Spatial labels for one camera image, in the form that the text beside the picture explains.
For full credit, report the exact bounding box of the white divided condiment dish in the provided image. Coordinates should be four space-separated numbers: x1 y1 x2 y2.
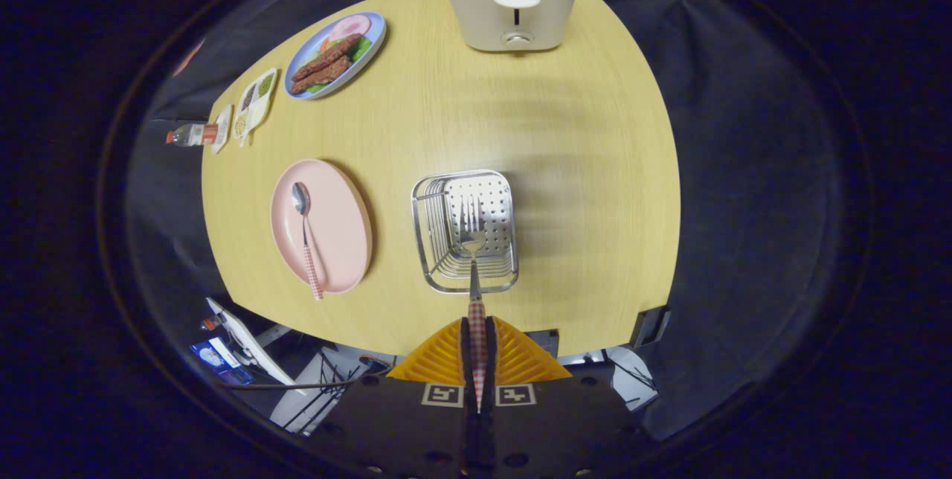
232 68 278 147

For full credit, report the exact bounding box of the spoon with red checked handle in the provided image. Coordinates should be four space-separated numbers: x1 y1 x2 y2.
291 181 326 301

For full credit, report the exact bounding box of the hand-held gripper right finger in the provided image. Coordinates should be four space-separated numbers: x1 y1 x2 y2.
483 315 659 479

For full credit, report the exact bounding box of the pink ham slice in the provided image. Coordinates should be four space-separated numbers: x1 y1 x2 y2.
327 16 371 41

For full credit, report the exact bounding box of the clear bottle with red cap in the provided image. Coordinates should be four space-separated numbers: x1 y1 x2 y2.
165 123 219 147

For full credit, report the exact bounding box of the black cable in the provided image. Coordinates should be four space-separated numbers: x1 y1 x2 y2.
219 379 358 390

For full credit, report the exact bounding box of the blue box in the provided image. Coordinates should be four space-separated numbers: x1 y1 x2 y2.
190 338 250 387

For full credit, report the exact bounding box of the blue plate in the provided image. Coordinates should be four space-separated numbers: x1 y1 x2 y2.
283 11 387 100

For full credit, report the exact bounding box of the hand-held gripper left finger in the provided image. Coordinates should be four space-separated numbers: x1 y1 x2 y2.
309 318 477 479

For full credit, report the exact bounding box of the white board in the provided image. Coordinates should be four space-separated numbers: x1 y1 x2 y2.
206 297 298 390

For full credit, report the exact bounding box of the pink plate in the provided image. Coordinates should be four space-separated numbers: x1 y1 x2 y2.
270 159 373 295

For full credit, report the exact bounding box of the fork with red checked handle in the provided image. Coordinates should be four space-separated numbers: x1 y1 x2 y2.
460 194 488 413

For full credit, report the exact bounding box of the metal wire basket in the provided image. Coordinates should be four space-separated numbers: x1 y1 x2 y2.
411 170 519 295

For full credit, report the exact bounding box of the black table bracket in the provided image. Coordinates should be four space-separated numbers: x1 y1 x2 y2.
631 306 672 350

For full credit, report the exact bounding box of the white square coaster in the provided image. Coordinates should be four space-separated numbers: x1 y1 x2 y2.
210 104 234 155

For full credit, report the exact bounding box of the brown meat strip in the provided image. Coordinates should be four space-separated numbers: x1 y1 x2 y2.
290 55 352 95
292 34 363 82

